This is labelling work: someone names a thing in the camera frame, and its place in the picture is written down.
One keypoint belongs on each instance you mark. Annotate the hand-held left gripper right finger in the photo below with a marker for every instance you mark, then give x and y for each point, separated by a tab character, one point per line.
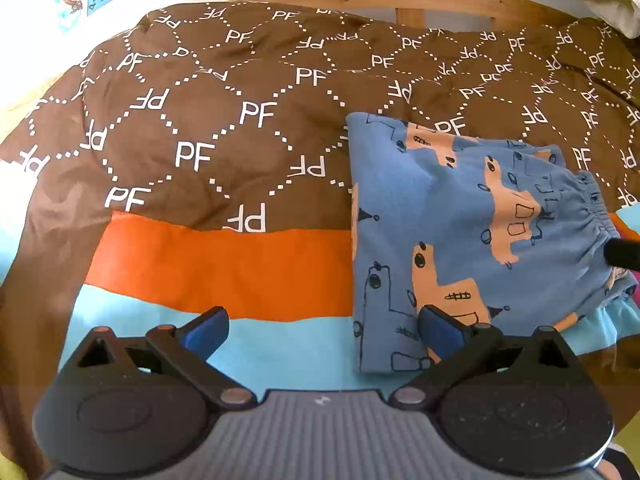
441	331

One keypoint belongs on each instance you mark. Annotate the yellow green bed sheet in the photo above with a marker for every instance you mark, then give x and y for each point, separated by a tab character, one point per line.
627	452

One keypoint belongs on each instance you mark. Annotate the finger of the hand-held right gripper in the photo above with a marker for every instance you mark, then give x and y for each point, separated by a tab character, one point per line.
622	255

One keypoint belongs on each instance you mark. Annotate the brown patterned blanket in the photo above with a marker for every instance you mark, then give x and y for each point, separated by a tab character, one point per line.
200	110

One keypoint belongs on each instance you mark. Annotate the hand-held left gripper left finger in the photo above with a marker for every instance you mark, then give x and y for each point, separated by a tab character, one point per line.
205	332

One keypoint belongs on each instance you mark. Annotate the white cloth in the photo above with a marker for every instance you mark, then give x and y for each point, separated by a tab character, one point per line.
610	0

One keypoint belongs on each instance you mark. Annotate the blue printed pants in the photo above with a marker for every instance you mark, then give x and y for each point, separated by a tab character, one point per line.
450	210

